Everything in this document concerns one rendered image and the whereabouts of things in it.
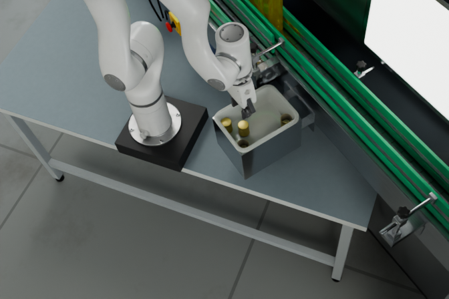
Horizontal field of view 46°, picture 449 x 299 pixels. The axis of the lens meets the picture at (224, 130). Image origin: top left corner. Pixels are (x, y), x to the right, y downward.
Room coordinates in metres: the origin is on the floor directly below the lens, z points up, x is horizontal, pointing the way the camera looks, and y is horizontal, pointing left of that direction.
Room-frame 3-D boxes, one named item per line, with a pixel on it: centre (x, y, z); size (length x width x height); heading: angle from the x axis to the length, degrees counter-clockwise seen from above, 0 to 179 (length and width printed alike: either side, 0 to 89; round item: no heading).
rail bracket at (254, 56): (1.07, -0.15, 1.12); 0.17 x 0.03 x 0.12; 113
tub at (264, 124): (0.92, -0.10, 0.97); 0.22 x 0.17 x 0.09; 113
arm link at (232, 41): (0.91, -0.06, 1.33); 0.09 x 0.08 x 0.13; 147
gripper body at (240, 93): (0.92, -0.06, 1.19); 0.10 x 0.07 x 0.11; 24
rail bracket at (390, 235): (0.48, -0.40, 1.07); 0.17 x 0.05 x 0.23; 113
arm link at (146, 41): (1.13, 0.22, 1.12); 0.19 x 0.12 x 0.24; 148
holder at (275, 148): (0.93, -0.13, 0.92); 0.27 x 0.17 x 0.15; 113
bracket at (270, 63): (1.08, -0.17, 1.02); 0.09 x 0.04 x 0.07; 113
